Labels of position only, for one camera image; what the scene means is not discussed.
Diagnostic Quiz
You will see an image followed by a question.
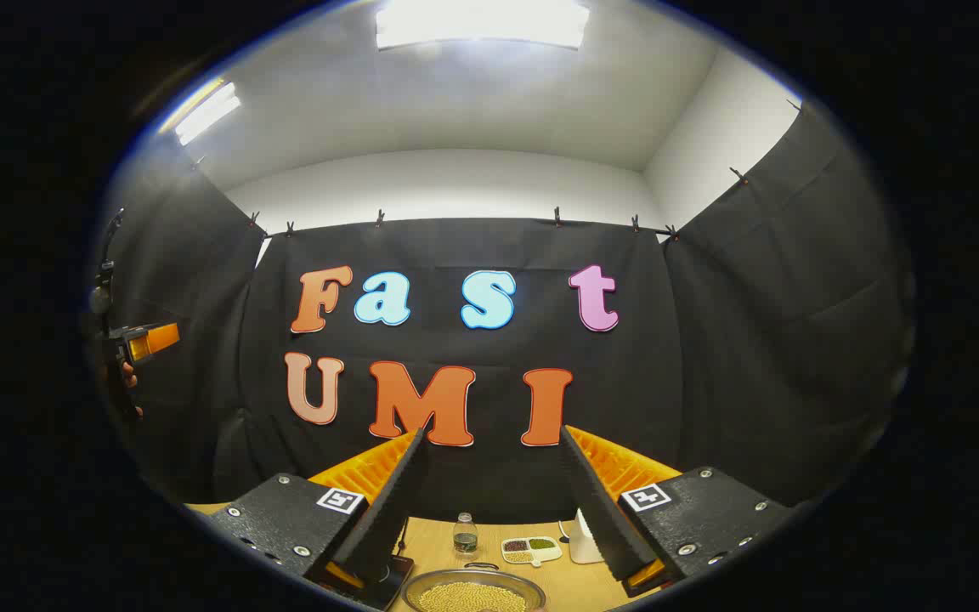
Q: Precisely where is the black backdrop cloth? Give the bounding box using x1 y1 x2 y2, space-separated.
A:
86 100 915 524

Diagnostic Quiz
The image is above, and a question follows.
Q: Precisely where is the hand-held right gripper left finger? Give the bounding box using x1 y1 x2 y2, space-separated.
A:
205 428 433 600

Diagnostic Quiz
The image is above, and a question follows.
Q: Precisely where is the white toaster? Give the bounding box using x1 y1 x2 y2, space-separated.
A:
569 507 606 564

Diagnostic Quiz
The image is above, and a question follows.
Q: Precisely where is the steel pot with black handles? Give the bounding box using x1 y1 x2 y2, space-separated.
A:
400 562 548 612

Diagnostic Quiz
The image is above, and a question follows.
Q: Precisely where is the black induction cooktop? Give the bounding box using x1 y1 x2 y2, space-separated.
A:
332 552 416 611

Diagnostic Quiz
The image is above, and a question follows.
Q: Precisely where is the white divided bean dish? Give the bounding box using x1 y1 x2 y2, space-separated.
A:
501 536 563 567

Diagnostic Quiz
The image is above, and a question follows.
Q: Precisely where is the large ceiling light panel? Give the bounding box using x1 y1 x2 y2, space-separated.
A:
375 0 591 50

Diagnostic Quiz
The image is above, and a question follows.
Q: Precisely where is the clear plastic water bottle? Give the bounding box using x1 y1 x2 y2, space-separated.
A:
453 513 479 560

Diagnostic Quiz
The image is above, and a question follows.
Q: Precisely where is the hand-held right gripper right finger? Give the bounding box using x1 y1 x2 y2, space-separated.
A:
559 425 796 598

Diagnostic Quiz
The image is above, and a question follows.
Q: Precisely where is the narrow ceiling light panel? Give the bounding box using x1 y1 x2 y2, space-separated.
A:
173 81 242 147

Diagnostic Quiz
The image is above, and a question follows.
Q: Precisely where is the pile of soybeans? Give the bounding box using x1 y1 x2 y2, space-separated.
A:
418 582 529 612

